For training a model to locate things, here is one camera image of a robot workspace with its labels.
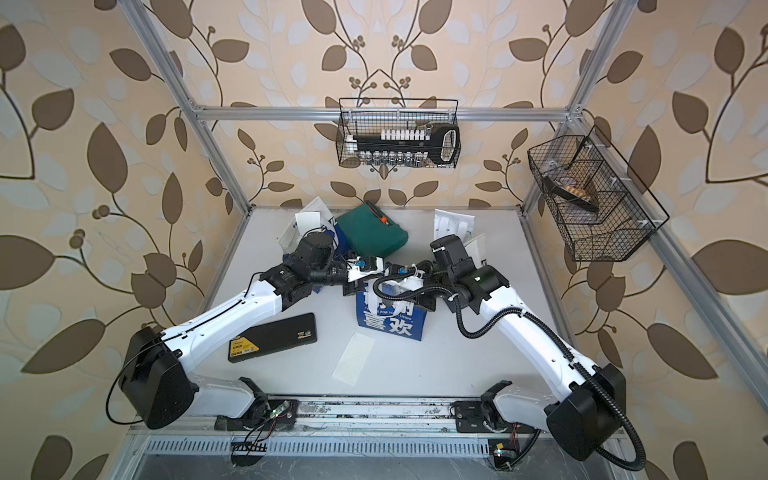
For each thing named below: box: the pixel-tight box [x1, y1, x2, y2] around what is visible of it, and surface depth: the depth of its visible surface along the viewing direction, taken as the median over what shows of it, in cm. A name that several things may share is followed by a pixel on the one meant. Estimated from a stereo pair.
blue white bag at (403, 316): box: [356, 275, 427, 341], surface depth 83 cm
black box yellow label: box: [228, 313, 317, 363], surface depth 88 cm
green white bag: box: [434, 208, 475, 243], surface depth 90 cm
